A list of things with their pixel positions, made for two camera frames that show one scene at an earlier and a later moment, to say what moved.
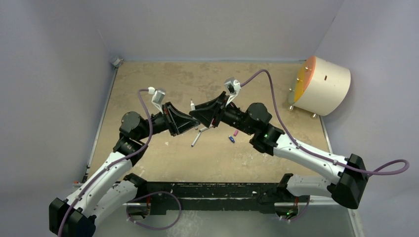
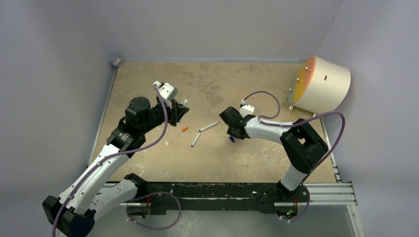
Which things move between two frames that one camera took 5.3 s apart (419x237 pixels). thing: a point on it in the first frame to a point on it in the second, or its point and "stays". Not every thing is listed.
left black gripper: (184, 123) to (176, 112)
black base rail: (191, 198) stays
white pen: (205, 128) stays
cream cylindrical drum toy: (320, 87) stays
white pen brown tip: (192, 108) to (186, 103)
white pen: (195, 139) stays
